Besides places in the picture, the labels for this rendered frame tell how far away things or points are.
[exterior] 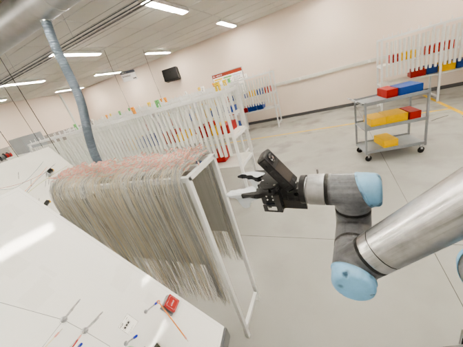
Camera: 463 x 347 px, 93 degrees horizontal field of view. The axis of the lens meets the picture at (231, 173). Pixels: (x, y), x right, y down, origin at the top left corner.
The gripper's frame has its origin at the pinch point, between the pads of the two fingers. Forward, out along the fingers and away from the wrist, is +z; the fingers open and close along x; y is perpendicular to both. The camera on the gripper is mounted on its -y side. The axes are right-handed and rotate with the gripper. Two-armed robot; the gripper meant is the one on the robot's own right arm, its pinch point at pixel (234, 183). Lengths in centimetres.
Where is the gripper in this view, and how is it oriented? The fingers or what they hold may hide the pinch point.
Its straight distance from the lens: 63.9
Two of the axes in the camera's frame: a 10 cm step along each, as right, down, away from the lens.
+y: 3.2, 8.1, 4.9
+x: 4.0, -5.8, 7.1
